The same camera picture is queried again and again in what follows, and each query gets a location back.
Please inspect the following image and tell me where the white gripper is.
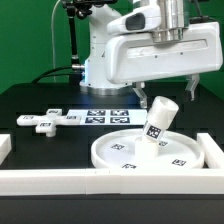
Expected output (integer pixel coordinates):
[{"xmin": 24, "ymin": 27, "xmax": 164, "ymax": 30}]
[{"xmin": 105, "ymin": 7, "xmax": 223, "ymax": 108}]

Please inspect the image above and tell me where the white round table top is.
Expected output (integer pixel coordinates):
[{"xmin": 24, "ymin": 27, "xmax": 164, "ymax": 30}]
[{"xmin": 91, "ymin": 129, "xmax": 205, "ymax": 170}]

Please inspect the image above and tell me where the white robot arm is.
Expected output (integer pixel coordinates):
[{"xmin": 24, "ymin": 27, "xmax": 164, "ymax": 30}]
[{"xmin": 80, "ymin": 0, "xmax": 223, "ymax": 108}]

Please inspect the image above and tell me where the white marker sheet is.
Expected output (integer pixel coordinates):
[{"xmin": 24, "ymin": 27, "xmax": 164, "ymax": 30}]
[{"xmin": 68, "ymin": 109, "xmax": 147, "ymax": 126}]

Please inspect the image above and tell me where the white obstacle fence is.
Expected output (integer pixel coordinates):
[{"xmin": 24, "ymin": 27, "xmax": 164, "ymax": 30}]
[{"xmin": 0, "ymin": 133, "xmax": 224, "ymax": 196}]

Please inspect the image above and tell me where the white cross-shaped table base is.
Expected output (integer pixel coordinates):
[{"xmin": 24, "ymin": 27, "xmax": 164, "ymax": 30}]
[{"xmin": 17, "ymin": 109, "xmax": 81, "ymax": 137}]

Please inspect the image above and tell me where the black cable bundle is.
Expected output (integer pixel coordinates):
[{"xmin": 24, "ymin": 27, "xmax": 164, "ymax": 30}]
[{"xmin": 31, "ymin": 65, "xmax": 75, "ymax": 84}]

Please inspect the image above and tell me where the white thin cable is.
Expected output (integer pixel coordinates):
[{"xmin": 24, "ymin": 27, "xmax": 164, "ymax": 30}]
[{"xmin": 50, "ymin": 0, "xmax": 63, "ymax": 84}]

